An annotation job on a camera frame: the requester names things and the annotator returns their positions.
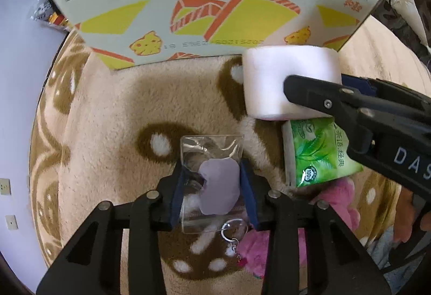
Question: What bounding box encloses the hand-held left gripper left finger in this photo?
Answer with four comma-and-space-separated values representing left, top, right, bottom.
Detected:
36, 163, 184, 295

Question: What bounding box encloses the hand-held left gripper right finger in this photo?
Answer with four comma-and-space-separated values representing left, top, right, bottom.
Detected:
240, 160, 391, 295

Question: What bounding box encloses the green tissue pack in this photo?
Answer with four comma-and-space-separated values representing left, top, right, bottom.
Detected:
281, 116, 364, 188

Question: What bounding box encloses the pale pink tissue pack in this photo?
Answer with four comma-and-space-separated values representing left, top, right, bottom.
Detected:
242, 45, 341, 121

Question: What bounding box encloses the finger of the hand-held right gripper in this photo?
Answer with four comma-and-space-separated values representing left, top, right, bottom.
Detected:
284, 75, 421, 156
341, 74, 431, 114

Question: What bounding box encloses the pink plush toy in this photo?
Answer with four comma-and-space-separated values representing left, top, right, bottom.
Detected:
237, 177, 361, 279

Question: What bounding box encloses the clear pouch with purple charm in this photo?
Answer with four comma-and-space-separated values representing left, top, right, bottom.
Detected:
180, 135, 251, 263

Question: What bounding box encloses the person's right hand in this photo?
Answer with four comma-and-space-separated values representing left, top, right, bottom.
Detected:
394, 187, 417, 246

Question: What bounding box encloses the plastic bag of toys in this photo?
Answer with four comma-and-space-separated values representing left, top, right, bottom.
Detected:
32, 0, 69, 33

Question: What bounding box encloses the blue fluffy blanket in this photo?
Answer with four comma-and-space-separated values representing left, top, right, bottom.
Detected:
367, 226, 431, 285

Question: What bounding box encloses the beige patterned blanket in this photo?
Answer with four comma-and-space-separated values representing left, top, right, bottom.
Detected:
29, 15, 431, 295

